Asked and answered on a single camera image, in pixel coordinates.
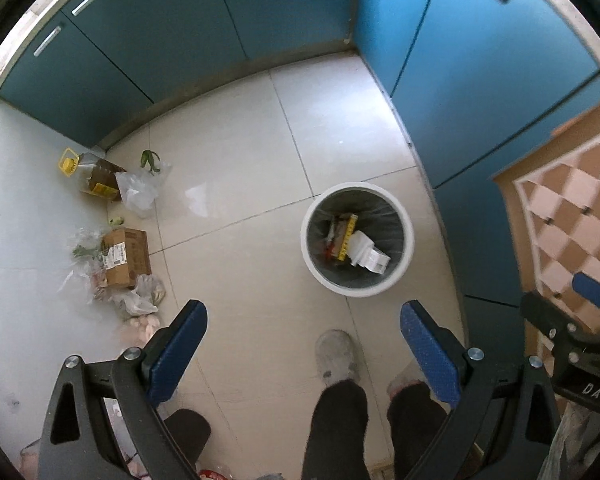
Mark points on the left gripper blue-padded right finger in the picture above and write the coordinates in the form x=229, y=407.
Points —
x=469, y=381

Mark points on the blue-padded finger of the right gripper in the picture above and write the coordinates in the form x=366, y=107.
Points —
x=587, y=287

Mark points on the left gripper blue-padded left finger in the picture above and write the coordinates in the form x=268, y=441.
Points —
x=78, y=441

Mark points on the white round trash bin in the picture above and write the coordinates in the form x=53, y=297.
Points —
x=380, y=216

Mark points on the blue kitchen cabinets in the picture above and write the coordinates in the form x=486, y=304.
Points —
x=472, y=81

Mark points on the black round stool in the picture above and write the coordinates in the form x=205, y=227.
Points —
x=190, y=431

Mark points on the grey right slipper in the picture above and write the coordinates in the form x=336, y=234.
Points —
x=410, y=376

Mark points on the grey slipper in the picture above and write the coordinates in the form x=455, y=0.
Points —
x=336, y=358
x=410, y=376

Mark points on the checkered beige table mat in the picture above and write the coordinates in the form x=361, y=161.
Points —
x=552, y=199

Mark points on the crumpled clear plastic bags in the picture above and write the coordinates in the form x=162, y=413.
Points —
x=84, y=282

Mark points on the person's dark trouser legs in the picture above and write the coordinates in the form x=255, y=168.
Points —
x=335, y=448

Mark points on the brown cardboard box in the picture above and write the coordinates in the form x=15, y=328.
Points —
x=125, y=257

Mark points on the grey left slipper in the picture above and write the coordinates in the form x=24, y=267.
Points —
x=336, y=358

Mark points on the long white pink box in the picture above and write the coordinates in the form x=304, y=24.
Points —
x=362, y=251

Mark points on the white plastic bag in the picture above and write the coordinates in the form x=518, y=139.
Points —
x=140, y=189

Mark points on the yellow capped oil bottle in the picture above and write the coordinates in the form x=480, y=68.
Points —
x=92, y=174

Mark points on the red gold flat box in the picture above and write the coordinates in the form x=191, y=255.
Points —
x=337, y=240

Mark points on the green vegetable scrap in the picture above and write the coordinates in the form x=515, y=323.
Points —
x=150, y=161

